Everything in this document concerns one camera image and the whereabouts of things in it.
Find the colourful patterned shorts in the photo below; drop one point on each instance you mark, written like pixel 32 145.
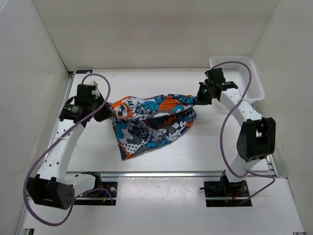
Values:
pixel 144 124

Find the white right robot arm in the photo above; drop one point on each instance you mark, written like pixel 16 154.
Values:
pixel 256 138

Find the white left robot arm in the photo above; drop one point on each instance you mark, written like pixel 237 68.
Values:
pixel 50 185

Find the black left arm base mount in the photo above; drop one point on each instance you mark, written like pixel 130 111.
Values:
pixel 101 197

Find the white perforated plastic basket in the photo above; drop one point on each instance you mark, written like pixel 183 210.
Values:
pixel 240 76

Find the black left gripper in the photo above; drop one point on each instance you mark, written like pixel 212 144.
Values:
pixel 107 113

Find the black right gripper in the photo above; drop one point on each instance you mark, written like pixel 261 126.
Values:
pixel 201 100

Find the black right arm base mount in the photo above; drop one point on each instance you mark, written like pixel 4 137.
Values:
pixel 233 195

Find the aluminium right frame rail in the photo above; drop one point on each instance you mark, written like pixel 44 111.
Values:
pixel 271 161

